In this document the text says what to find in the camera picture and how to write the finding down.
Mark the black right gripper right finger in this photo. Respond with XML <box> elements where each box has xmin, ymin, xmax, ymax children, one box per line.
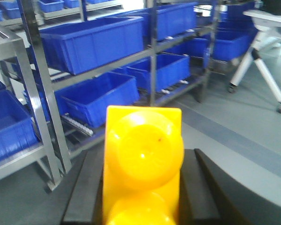
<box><xmin>179</xmin><ymin>149</ymin><xmax>281</xmax><ymax>225</ymax></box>

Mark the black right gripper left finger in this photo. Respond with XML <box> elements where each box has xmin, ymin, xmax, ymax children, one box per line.
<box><xmin>61</xmin><ymin>150</ymin><xmax>104</xmax><ymax>225</ymax></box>

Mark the yellow studded block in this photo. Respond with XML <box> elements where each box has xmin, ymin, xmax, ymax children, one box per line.
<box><xmin>102</xmin><ymin>105</ymin><xmax>185</xmax><ymax>225</ymax></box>

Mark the blue bin left foreground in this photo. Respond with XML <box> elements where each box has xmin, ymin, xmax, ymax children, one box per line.
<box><xmin>0</xmin><ymin>90</ymin><xmax>39</xmax><ymax>161</ymax></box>

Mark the blue bin lower shelf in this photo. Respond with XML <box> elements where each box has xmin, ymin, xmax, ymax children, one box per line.
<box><xmin>55</xmin><ymin>72</ymin><xmax>140</xmax><ymax>128</ymax></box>

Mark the blue bin shelf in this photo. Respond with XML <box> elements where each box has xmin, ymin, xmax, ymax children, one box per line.
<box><xmin>55</xmin><ymin>72</ymin><xmax>140</xmax><ymax>128</ymax></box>
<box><xmin>40</xmin><ymin>16</ymin><xmax>144</xmax><ymax>75</ymax></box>

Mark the blue bin lower right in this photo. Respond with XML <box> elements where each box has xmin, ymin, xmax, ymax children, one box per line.
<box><xmin>126</xmin><ymin>54</ymin><xmax>191</xmax><ymax>93</ymax></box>

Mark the blue bin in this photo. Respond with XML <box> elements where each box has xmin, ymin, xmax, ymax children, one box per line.
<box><xmin>188</xmin><ymin>30</ymin><xmax>257</xmax><ymax>61</ymax></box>
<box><xmin>120</xmin><ymin>2</ymin><xmax>198</xmax><ymax>43</ymax></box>
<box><xmin>126</xmin><ymin>54</ymin><xmax>191</xmax><ymax>93</ymax></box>

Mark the blue bin upper shelf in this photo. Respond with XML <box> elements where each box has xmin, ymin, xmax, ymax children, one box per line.
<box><xmin>40</xmin><ymin>16</ymin><xmax>144</xmax><ymax>75</ymax></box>

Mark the blue bin far right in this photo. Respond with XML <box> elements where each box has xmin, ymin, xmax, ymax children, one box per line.
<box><xmin>188</xmin><ymin>30</ymin><xmax>257</xmax><ymax>61</ymax></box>

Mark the blue bin upper right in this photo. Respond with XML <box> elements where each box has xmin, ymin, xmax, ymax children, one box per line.
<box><xmin>120</xmin><ymin>2</ymin><xmax>198</xmax><ymax>43</ymax></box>

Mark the metal shelving rack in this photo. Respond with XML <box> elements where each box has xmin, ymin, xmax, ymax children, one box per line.
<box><xmin>0</xmin><ymin>0</ymin><xmax>222</xmax><ymax>189</ymax></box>

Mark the white table with legs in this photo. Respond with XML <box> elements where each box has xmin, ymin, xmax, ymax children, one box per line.
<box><xmin>228</xmin><ymin>9</ymin><xmax>281</xmax><ymax>114</ymax></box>

